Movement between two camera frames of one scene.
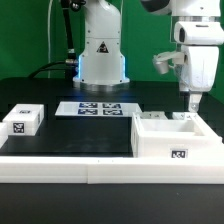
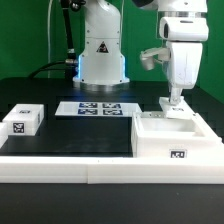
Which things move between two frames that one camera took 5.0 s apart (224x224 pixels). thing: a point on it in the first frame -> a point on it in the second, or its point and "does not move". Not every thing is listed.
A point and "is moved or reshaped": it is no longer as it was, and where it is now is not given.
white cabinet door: (153, 115) does not move
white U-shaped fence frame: (204, 168) does not move
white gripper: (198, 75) -> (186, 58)
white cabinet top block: (25, 119) does not move
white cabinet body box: (187, 137) does not move
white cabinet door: (184, 115) is moved or reshaped
